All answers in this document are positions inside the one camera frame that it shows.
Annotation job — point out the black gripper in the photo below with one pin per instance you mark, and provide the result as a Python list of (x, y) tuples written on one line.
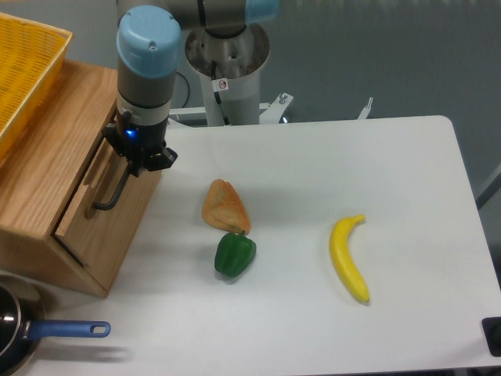
[(129, 139)]

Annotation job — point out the wooden top drawer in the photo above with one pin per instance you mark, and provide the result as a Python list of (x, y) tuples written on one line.
[(105, 203)]

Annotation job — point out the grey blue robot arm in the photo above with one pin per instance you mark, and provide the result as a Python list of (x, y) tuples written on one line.
[(151, 39)]

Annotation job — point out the wooden drawer cabinet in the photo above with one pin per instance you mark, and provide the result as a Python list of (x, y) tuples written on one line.
[(51, 180)]

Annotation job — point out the toy pastry bread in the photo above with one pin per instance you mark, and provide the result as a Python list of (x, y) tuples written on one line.
[(224, 210)]

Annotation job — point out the yellow plastic basket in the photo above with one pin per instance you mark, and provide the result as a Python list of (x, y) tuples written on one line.
[(32, 54)]

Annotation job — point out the green bell pepper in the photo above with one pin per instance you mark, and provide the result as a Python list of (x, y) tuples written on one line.
[(235, 252)]

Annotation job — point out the yellow banana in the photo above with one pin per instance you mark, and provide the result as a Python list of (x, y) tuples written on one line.
[(342, 260)]

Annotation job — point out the black corner object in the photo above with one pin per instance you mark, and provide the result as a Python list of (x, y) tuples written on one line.
[(491, 328)]

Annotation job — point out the white metal base frame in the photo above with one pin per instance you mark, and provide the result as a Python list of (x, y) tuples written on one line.
[(270, 113)]

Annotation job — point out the black pan blue handle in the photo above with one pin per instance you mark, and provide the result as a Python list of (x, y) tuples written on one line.
[(23, 325)]

